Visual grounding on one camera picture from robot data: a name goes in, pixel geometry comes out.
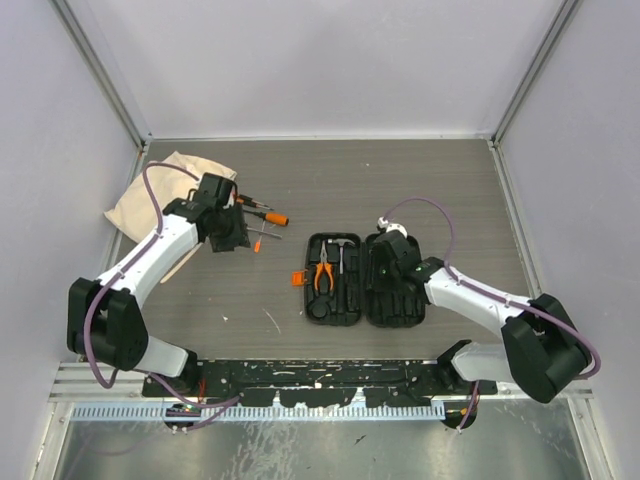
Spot black handle claw hammer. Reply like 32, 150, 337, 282
339, 238, 360, 274

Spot black plastic tool case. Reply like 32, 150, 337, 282
291, 232, 426, 328

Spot orange black needle nose pliers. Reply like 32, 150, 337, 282
313, 240, 335, 294

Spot black orange grip screwdriver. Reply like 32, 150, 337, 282
246, 227, 283, 240

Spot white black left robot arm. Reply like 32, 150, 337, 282
66, 173, 251, 396

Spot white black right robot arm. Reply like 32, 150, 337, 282
369, 231, 600, 403

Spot small orange black precision screwdriver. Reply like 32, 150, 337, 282
236, 194, 273, 211

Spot orange handle black shaft screwdriver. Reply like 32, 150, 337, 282
245, 210, 289, 227

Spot beige cloth drawstring bag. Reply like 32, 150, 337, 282
103, 151, 238, 286

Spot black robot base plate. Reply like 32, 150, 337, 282
167, 360, 473, 408

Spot white slotted cable duct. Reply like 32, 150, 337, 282
70, 401, 446, 422

